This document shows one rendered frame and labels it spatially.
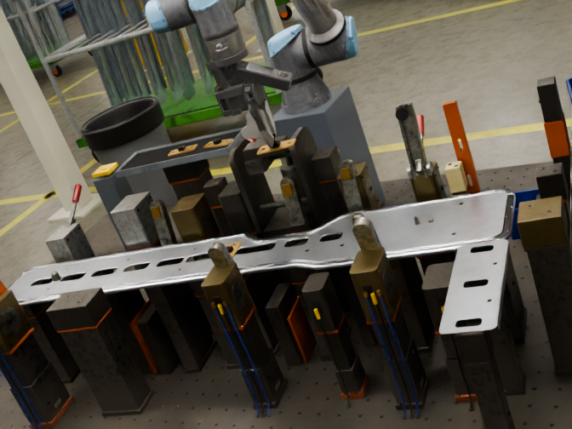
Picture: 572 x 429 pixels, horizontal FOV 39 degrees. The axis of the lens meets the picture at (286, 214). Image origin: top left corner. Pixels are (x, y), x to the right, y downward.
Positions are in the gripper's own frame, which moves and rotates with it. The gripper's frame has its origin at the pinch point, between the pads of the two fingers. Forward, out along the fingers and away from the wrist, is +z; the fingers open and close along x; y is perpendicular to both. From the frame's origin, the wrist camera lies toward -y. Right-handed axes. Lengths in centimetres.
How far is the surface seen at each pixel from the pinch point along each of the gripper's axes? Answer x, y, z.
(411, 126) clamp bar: -16.4, -25.7, 11.3
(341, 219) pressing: -10.7, -4.6, 27.3
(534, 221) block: 19, -48, 22
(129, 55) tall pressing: -438, 250, 57
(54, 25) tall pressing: -896, 577, 70
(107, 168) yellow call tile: -42, 67, 11
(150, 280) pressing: 1, 43, 27
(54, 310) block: 12, 63, 23
